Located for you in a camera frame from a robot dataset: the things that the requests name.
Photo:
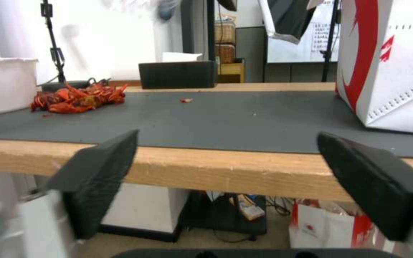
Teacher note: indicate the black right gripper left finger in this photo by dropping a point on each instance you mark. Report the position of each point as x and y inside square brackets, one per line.
[95, 177]

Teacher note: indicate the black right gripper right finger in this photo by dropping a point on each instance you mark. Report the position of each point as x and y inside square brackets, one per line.
[371, 185]

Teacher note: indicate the white red takeout paper bag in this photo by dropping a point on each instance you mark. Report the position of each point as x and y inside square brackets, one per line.
[389, 64]

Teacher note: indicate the white takeout container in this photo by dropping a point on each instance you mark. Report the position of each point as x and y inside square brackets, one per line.
[4, 86]

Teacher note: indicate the white cabinet with black base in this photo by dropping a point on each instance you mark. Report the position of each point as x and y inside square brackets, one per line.
[145, 209]

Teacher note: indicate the red crayfish shell pile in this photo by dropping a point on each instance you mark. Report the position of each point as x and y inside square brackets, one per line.
[79, 99]

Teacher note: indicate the small red shell scrap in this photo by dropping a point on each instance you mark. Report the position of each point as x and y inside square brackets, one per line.
[186, 100]

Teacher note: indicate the dark grey table mat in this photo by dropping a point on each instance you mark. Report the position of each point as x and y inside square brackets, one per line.
[206, 121]

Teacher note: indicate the black rectangular box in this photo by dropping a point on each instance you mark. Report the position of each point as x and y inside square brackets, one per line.
[178, 75]

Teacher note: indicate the black tripod stand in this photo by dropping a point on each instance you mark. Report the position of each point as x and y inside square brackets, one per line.
[53, 43]

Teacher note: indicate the black light stand pole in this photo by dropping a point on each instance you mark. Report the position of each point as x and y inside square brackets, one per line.
[330, 40]

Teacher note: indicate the white notice board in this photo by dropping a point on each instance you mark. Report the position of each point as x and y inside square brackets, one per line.
[323, 35]

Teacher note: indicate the black vertical pole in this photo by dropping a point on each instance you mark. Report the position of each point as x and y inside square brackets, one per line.
[210, 31]

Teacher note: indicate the wicker storage basket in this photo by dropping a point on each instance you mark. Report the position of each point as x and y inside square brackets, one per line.
[225, 40]

